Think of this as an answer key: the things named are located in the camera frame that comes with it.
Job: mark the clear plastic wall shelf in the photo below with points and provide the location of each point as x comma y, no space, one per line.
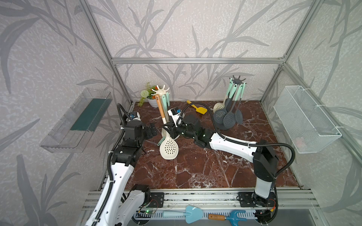
76,127

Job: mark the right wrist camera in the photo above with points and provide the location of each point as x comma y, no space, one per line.
174,115

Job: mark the white wire mesh basket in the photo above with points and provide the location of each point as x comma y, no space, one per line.
307,125

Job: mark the large cream skimmer green handle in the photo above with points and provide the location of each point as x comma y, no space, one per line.
218,106

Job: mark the light blue garden trowel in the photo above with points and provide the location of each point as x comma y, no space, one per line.
191,214

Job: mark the small cream skimmer green handle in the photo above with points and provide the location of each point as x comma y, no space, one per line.
164,104

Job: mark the cream slotted spatula wooden handle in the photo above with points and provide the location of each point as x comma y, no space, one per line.
169,148

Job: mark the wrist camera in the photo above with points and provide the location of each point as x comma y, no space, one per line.
134,116
174,115

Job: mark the dark grey utensil rack stand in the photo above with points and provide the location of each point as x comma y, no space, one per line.
235,81

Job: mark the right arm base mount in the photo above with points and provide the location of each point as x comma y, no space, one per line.
252,200

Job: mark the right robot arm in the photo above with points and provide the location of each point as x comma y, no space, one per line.
262,155

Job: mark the blue garden fork wooden handle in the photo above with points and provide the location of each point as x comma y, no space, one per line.
233,218

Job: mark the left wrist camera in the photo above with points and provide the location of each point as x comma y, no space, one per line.
134,116

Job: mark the potted artificial plant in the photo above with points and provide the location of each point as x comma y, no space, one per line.
147,95

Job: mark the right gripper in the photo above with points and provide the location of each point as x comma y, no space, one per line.
171,127

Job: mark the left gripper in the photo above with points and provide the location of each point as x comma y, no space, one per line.
149,134

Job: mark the yellow toy shovel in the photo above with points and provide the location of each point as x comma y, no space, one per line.
200,110

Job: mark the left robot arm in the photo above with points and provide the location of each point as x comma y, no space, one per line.
110,210

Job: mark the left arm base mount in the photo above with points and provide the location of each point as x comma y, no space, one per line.
153,200

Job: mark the cream utensil rack stand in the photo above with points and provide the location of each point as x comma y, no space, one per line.
160,91

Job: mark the grey skimmer green handle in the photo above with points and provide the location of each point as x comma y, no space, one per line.
229,89
220,114

